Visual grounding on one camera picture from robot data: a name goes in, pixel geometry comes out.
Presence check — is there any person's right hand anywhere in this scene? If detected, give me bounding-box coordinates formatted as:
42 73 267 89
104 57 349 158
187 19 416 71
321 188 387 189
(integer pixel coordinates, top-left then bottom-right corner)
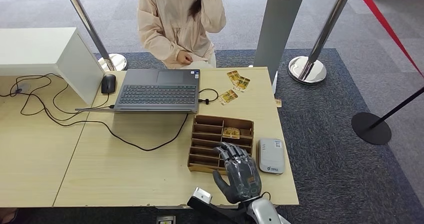
176 50 194 65

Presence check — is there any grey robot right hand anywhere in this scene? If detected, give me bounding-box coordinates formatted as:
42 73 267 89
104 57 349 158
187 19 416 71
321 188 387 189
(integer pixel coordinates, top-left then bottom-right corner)
211 142 263 205

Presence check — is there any yellow hotel key card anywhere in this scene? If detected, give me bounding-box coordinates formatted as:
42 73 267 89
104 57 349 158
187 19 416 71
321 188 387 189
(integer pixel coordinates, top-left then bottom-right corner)
226 70 241 85
222 127 241 140
233 76 251 93
218 89 239 106

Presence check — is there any black computer mouse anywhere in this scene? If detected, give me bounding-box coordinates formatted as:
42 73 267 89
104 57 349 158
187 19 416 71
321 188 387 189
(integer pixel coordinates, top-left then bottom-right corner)
100 73 118 95

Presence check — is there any grey white card reader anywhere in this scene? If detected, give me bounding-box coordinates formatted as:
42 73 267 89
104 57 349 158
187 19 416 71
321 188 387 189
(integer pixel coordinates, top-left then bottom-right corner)
258 138 286 175

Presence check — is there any person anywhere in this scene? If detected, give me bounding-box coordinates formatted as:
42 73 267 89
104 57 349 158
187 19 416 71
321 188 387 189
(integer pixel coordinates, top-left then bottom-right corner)
137 0 228 69

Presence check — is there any wooden card organizer tray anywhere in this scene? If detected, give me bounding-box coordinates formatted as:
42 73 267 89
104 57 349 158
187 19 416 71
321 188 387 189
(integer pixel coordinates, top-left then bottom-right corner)
187 114 255 176

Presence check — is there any dark grey laptop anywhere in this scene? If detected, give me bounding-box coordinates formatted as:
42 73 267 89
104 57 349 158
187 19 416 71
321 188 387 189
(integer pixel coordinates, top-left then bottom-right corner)
75 67 201 114

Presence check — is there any grey kiosk pillar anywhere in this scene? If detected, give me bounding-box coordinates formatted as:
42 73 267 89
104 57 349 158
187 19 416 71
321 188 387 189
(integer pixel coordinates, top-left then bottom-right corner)
253 0 310 94

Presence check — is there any white box cabinet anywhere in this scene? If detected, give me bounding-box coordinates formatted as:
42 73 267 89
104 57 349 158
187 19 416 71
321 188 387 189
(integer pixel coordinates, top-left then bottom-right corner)
0 26 104 106

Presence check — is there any red barrier belt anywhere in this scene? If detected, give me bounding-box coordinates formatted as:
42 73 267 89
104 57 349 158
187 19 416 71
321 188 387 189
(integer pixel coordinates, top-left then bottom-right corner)
352 0 424 78

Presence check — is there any dark brown rounded object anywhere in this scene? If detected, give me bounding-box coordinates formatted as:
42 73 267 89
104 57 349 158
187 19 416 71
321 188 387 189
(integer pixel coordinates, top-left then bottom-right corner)
0 209 19 224

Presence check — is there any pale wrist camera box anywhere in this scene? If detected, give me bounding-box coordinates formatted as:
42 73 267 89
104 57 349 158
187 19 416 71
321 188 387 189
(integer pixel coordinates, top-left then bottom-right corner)
192 187 213 205

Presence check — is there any short looped black cable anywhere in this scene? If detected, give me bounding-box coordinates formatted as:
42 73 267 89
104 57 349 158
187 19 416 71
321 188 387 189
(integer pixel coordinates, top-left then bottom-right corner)
198 88 220 105

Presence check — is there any long black cable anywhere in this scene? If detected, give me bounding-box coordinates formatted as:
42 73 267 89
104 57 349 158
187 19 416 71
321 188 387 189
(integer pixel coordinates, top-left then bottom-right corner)
0 73 190 152

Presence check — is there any chrome stanchion post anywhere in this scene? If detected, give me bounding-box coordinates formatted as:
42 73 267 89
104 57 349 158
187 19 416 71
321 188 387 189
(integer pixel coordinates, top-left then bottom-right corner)
60 0 128 72
287 0 355 85

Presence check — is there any black mouse cable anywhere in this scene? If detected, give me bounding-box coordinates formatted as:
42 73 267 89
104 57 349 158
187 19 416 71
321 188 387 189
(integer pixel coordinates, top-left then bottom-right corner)
51 83 112 115

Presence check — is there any black stanchion post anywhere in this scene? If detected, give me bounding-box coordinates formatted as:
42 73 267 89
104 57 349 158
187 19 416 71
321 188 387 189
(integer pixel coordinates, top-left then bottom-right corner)
351 85 424 146

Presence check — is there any round desk cable grommet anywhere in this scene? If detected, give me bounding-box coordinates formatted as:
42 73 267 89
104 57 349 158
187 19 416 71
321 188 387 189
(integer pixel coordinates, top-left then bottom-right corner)
13 83 31 95

